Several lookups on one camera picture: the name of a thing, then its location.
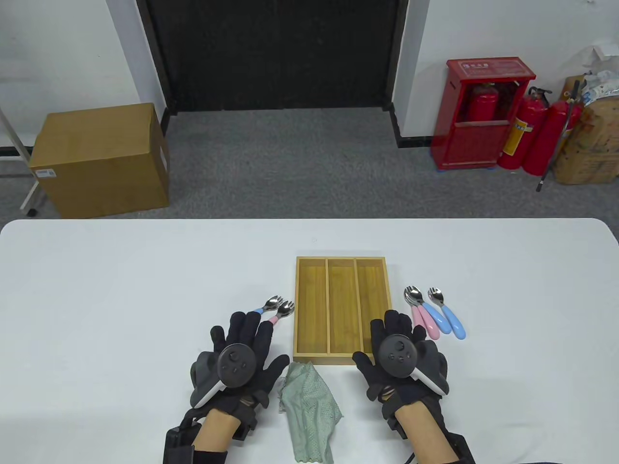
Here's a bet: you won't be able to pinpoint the person's left hand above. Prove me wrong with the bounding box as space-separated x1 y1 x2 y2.
209 311 291 416

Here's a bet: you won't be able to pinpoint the person's right hand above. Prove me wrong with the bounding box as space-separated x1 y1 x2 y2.
352 310 448 421

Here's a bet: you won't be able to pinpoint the grey handheld controller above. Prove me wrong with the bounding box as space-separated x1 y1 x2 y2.
190 342 254 409
378 333 449 398

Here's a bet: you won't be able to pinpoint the blue handle baby fork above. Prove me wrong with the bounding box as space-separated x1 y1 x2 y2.
411 290 453 335
252 293 284 316

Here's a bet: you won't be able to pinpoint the blue-handled spoon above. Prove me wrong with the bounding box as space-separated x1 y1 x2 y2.
427 287 467 340

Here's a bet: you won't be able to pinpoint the green fish scale cleaning cloth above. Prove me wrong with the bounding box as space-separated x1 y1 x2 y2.
277 362 344 464

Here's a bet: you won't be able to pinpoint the person's right forearm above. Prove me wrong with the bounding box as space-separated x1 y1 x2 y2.
394 399 460 464

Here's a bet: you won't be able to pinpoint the person's left forearm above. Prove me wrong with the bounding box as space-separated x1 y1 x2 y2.
191 408 242 455

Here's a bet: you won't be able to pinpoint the wooden cutlery tray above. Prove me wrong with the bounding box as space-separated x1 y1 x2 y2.
293 256 393 366

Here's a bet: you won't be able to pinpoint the red fire extinguisher cabinet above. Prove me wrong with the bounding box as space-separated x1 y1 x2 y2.
430 57 536 171

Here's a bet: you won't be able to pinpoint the black rod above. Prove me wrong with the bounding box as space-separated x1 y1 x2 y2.
536 79 581 193

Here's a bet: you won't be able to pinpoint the brown cardboard box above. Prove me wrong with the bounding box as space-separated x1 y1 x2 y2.
28 102 171 219

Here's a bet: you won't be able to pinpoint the red extinguisher with yellow label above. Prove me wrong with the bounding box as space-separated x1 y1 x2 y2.
497 87 553 171

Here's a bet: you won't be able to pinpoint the red fire extinguisher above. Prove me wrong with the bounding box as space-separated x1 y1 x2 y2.
467 82 500 122
522 99 583 176

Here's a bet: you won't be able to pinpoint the printed cardboard box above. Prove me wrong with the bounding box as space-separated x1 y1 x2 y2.
551 75 619 185

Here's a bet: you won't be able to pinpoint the black door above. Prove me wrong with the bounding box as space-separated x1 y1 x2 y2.
137 0 409 114

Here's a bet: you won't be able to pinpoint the white plastic bags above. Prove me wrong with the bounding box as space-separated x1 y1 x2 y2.
578 41 619 104

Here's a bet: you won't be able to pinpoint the black forearm strap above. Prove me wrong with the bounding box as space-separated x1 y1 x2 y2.
447 432 477 464
163 420 228 464

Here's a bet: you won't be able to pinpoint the white stand frame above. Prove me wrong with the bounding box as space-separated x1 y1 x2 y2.
0 104 44 217

